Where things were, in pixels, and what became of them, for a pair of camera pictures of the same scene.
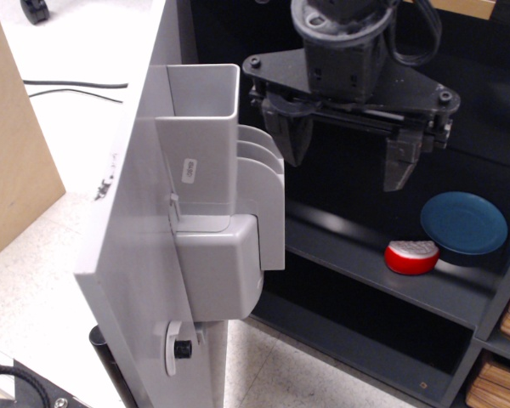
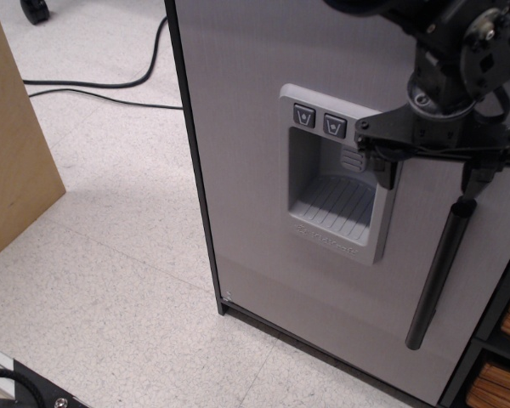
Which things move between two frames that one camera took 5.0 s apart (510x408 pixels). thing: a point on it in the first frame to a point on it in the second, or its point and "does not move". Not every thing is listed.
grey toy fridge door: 189,216 to 238,54
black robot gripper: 347,78 to 405,133
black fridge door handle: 110,366 to 431,298
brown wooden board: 22,172 does not move
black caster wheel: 36,10 does not move
